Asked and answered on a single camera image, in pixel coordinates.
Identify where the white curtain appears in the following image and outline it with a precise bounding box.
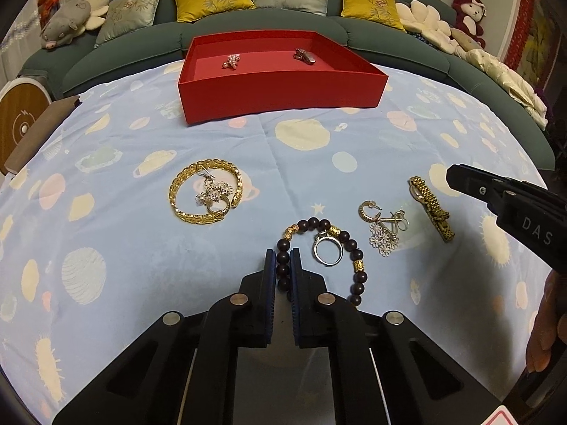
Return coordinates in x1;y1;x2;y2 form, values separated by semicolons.
0;0;47;83

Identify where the person's right hand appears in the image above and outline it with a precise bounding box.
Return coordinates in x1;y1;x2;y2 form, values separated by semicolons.
527;270;567;372

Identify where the gold wristwatch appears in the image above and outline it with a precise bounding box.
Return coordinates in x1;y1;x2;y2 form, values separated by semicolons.
408;176;455;243

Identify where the silver ring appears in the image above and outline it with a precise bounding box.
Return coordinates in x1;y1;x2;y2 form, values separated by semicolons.
313;229;346;265

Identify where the white flower cushion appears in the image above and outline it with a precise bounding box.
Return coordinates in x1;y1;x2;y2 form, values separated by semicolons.
395;0;462;58

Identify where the red cardboard box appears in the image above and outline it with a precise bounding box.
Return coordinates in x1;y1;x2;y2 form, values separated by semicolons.
178;30;389;124

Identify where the round white wooden side table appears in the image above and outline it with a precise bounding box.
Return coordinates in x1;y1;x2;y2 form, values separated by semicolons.
0;75;52;174

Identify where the green sofa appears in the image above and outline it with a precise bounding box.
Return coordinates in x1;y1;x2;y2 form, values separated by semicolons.
20;0;557;170

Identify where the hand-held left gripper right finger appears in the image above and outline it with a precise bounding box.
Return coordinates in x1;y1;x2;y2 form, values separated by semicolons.
292;249;510;425

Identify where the gold hoop earring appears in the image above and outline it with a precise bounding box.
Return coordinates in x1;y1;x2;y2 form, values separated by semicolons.
358;200;383;224

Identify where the cream quilted blanket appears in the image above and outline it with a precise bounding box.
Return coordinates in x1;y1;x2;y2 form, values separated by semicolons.
466;47;550;131

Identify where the dark wooden bead bracelet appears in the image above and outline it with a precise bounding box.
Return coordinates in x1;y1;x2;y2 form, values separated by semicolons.
276;216;370;307

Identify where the red hanging wall decoration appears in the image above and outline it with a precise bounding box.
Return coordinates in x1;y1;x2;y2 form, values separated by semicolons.
509;0;535;72

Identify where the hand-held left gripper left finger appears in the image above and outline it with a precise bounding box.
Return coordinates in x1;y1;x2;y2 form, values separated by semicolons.
53;250;276;425

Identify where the brown notebook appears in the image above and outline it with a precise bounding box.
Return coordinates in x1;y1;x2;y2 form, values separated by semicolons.
4;95;83;174

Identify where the red plush monkey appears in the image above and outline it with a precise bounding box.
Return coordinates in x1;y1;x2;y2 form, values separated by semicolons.
451;0;487;49

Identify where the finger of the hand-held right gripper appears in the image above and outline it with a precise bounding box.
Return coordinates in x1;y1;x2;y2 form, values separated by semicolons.
445;165;510;206

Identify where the grey plush pig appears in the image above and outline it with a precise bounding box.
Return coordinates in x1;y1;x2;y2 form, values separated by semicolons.
40;0;92;51

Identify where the silver crystal earring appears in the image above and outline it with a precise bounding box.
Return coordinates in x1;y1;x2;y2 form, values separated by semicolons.
195;166;234;213

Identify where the silver flower earring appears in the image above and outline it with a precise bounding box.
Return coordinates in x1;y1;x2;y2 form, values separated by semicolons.
369;209;408;258

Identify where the blue planet-print tablecloth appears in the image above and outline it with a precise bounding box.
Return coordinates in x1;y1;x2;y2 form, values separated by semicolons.
0;59;567;425

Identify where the tan small pillow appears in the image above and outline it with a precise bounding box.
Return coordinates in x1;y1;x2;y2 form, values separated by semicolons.
451;27;483;55

